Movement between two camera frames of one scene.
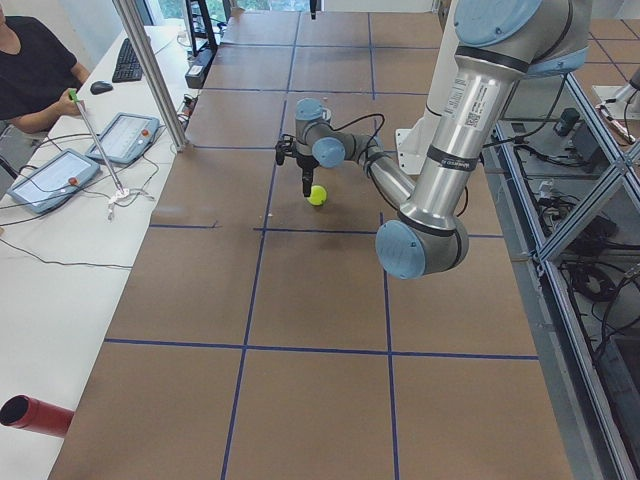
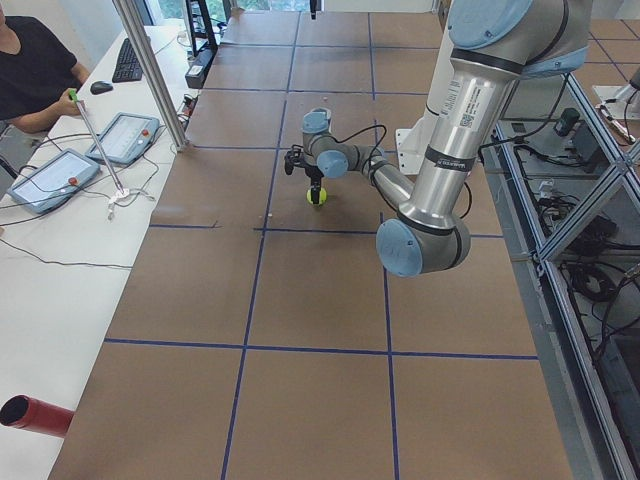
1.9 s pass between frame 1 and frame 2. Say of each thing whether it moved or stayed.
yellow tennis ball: stayed
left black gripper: moved
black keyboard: stayed
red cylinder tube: stayed
